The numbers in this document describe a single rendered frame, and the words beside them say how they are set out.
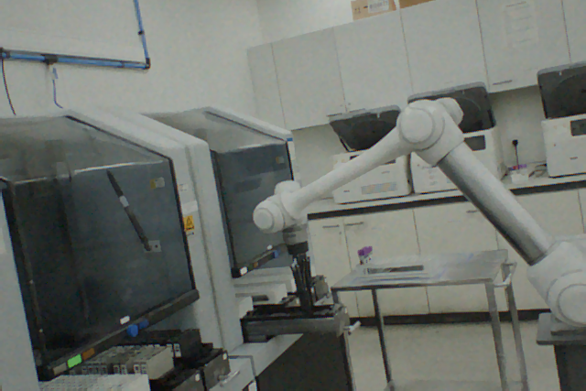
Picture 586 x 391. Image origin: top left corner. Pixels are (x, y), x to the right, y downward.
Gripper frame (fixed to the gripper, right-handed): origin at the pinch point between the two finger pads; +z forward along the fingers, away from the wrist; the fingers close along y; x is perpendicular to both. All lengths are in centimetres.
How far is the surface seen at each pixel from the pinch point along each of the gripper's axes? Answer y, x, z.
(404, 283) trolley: -22.3, 28.9, 2.5
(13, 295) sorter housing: 101, -20, -32
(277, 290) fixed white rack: -8.2, -14.8, -1.5
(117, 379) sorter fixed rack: 73, -23, -2
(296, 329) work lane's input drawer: 11.3, -0.6, 6.8
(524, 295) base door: -224, 49, 67
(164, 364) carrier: 59, -19, 0
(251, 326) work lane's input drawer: 11.3, -17.2, 5.2
